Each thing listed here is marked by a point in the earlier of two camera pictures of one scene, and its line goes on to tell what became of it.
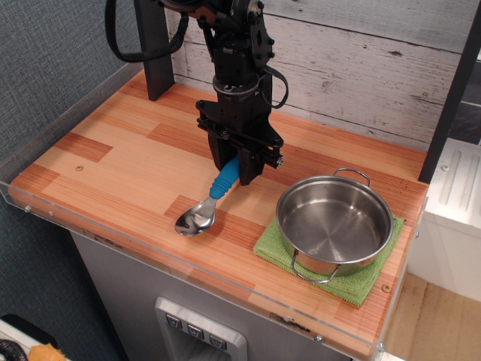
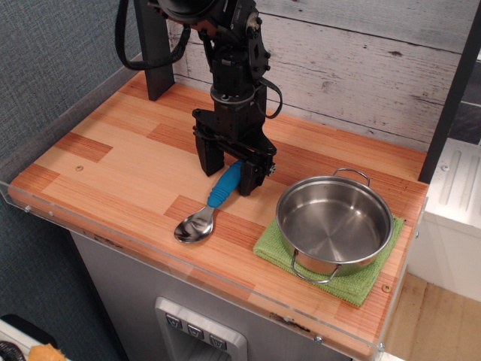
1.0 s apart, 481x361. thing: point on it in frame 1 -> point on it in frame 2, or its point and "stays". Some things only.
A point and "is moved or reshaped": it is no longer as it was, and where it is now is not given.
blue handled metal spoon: (198, 218) is moved or reshaped
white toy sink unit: (446, 245) stays
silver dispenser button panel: (189, 335) stays
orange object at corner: (45, 352) stays
